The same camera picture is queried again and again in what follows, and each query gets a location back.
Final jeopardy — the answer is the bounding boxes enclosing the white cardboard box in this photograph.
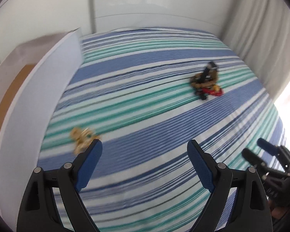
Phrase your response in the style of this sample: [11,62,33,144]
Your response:
[0,27,84,224]

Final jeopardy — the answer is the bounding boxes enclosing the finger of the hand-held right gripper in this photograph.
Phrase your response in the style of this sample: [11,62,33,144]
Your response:
[257,138,282,156]
[241,148,269,168]

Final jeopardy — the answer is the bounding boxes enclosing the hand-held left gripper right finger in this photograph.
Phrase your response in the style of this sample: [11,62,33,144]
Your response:
[187,139,273,232]

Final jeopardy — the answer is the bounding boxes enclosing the white curtain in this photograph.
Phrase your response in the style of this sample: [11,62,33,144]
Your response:
[219,0,290,102]

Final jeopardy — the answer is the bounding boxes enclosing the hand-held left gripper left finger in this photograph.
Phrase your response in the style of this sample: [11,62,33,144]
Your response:
[16,139,103,232]

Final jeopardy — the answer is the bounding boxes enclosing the blue green striped tablecloth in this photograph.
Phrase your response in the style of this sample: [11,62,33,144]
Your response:
[37,26,287,232]

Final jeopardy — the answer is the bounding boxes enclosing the red bead bracelet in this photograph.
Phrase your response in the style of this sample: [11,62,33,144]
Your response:
[201,84,225,97]

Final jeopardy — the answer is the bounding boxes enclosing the white glossy cabinet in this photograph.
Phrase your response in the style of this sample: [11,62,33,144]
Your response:
[0,0,232,61]

